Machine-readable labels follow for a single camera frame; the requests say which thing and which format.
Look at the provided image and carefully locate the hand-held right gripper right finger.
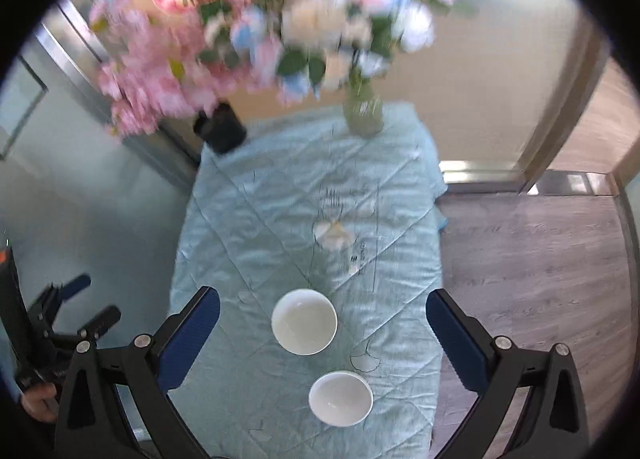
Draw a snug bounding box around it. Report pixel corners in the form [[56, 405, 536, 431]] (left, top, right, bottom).
[[425, 288, 590, 459]]

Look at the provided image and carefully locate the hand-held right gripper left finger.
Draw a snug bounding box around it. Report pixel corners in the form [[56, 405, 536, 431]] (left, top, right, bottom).
[[54, 285, 222, 459]]

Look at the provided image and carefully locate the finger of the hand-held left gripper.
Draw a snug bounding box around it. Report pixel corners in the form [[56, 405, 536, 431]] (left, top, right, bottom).
[[45, 273, 93, 311], [75, 305, 123, 341]]

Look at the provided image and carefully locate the white bowl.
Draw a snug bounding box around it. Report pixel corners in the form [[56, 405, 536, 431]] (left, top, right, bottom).
[[271, 288, 338, 356], [308, 370, 373, 428]]

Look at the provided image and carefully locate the person's left hand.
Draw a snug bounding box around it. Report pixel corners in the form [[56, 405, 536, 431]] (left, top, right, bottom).
[[21, 383, 61, 424]]

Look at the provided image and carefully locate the light blue quilted blanket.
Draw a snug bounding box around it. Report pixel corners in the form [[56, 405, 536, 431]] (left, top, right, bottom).
[[169, 102, 448, 459]]

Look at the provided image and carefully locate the pink blossom tree black pot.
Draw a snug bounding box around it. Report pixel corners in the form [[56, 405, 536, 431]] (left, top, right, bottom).
[[89, 0, 283, 156]]

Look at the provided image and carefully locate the glass vase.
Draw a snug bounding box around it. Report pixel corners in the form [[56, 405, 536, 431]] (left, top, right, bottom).
[[342, 83, 385, 137]]

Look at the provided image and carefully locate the pastel flower bouquet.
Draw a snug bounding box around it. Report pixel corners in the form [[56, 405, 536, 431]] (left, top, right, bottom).
[[200, 0, 460, 102]]

